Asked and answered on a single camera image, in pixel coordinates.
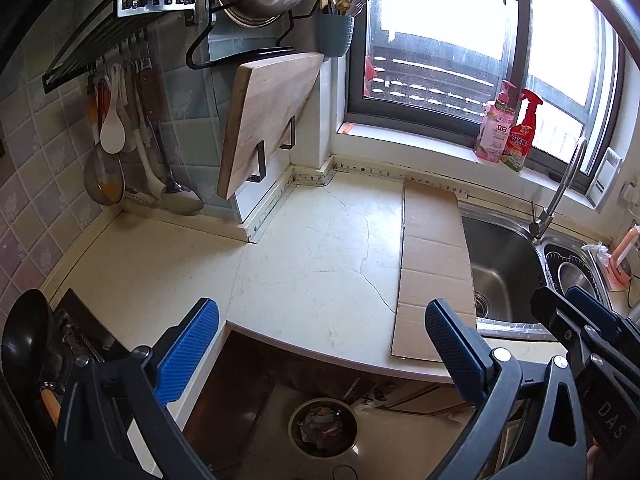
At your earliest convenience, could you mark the white wall socket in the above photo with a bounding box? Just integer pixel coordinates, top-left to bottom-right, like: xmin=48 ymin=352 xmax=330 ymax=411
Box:
xmin=620 ymin=175 xmax=640 ymax=211

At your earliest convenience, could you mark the brown wooden cabinet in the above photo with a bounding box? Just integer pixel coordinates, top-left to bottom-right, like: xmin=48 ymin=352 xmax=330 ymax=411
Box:
xmin=182 ymin=330 xmax=531 ymax=480

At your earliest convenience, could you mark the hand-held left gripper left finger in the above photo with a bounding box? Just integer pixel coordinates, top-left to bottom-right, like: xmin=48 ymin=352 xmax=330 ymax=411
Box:
xmin=55 ymin=297 xmax=221 ymax=480

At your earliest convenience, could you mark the black wok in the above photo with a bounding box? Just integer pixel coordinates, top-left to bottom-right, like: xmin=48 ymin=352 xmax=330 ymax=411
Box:
xmin=0 ymin=288 xmax=63 ymax=426

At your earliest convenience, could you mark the black wire wall rack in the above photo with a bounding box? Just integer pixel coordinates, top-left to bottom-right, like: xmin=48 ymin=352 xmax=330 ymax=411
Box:
xmin=186 ymin=0 xmax=335 ymax=183

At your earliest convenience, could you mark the round black waste bin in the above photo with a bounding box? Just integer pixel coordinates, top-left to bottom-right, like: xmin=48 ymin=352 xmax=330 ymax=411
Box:
xmin=287 ymin=396 xmax=361 ymax=458

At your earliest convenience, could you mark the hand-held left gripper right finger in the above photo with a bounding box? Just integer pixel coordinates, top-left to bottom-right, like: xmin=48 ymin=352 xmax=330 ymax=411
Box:
xmin=425 ymin=298 xmax=588 ymax=480

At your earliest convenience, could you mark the red spray bottle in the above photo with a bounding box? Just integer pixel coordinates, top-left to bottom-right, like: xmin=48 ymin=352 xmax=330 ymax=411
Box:
xmin=500 ymin=88 xmax=544 ymax=173

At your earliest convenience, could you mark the blue-grey utensil holder cup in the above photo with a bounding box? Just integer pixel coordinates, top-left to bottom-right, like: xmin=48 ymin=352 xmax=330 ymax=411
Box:
xmin=317 ymin=12 xmax=356 ymax=58

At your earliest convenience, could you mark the stainless steel sink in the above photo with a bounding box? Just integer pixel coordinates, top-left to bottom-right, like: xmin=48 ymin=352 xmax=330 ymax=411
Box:
xmin=457 ymin=200 xmax=613 ymax=336

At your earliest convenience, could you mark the black slatted wall shelf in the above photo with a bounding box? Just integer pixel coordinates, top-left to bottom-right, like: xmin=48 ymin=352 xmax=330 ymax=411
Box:
xmin=41 ymin=7 xmax=201 ymax=93

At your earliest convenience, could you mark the dark window frame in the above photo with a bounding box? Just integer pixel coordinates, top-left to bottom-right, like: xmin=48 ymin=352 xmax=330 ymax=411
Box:
xmin=345 ymin=0 xmax=626 ymax=196

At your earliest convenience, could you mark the white rice spoon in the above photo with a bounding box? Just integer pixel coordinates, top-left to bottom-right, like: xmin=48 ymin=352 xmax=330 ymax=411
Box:
xmin=100 ymin=64 xmax=126 ymax=154

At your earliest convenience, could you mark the steel bowl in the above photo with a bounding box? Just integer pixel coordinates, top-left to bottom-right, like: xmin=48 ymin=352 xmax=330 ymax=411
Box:
xmin=559 ymin=260 xmax=598 ymax=296

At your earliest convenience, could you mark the black drain basket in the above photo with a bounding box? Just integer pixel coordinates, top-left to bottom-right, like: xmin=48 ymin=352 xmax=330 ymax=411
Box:
xmin=542 ymin=242 xmax=608 ymax=311

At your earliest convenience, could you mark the pink plastic holder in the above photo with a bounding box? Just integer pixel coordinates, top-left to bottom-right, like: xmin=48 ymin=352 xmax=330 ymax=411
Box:
xmin=602 ymin=225 xmax=640 ymax=291

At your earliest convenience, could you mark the white plastic bag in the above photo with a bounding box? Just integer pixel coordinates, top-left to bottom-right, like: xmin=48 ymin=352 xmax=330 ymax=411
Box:
xmin=581 ymin=241 xmax=613 ymax=273

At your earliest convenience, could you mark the wooden cutting board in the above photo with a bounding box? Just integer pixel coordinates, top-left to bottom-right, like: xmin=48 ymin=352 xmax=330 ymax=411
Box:
xmin=217 ymin=51 xmax=327 ymax=201

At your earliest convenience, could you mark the steel gooseneck faucet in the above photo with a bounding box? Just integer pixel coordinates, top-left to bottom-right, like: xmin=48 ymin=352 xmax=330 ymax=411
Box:
xmin=529 ymin=136 xmax=590 ymax=239

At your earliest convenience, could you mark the white slotted spatula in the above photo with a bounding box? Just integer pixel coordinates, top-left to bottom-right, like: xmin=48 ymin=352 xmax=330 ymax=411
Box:
xmin=125 ymin=67 xmax=166 ymax=206

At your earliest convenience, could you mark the pink soap refill pouch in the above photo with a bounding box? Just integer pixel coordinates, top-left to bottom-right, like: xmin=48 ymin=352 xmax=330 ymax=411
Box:
xmin=474 ymin=80 xmax=518 ymax=166

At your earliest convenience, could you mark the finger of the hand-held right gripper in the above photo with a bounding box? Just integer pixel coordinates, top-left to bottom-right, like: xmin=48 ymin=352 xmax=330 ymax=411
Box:
xmin=564 ymin=285 xmax=640 ymax=356
xmin=530 ymin=286 xmax=606 ymax=376

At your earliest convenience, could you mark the flat brown cardboard sheet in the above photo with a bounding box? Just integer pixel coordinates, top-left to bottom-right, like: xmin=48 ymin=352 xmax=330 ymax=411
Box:
xmin=390 ymin=181 xmax=477 ymax=361

